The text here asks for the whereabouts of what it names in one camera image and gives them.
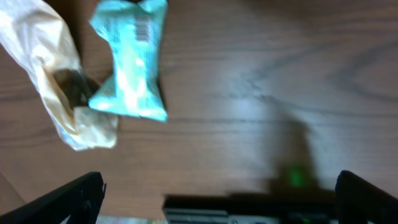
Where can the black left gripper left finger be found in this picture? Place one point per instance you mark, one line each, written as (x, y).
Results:
(78, 201)

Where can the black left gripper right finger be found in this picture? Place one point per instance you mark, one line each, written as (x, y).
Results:
(358, 201)

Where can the white paper pouch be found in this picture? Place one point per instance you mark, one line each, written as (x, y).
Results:
(39, 40)

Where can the light teal wrapper packet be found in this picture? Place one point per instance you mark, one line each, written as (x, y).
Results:
(133, 32)

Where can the black aluminium rail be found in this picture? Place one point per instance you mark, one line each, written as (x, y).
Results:
(246, 208)

